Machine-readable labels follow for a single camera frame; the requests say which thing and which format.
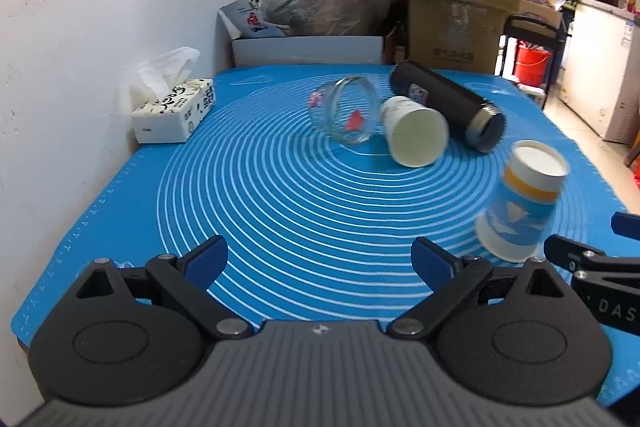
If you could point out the blue orange printed paper cup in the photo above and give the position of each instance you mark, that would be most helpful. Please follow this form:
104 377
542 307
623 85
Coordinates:
520 217

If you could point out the white open cardboard box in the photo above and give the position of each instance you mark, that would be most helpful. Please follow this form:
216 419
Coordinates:
300 52

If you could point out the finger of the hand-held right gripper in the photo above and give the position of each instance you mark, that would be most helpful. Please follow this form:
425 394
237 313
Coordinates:
566 249
627 224

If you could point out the white blue printed carton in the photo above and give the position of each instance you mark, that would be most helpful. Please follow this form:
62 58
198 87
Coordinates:
250 19

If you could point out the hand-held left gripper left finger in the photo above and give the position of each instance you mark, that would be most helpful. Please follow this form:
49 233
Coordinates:
209 258

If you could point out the white chest freezer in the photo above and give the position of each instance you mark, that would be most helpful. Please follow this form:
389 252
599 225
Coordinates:
600 72

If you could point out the black metal chair frame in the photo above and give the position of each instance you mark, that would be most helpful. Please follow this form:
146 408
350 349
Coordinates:
535 24

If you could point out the blue ringed silicone mat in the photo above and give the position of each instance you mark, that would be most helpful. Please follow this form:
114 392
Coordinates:
300 207

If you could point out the red bucket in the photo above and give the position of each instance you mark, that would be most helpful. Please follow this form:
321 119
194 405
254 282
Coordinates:
532 64

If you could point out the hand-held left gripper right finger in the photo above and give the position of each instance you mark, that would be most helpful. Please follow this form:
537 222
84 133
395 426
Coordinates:
431 259

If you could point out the plain white paper cup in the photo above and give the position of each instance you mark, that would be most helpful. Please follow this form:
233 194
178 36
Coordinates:
417 134

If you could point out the clear glass cup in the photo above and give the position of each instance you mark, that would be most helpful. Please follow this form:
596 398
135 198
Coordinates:
342 129

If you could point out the black thermos bottle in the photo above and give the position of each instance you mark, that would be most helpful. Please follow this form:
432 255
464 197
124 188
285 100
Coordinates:
440 92

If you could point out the white patterned tissue box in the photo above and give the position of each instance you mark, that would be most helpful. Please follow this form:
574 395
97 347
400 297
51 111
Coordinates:
170 119

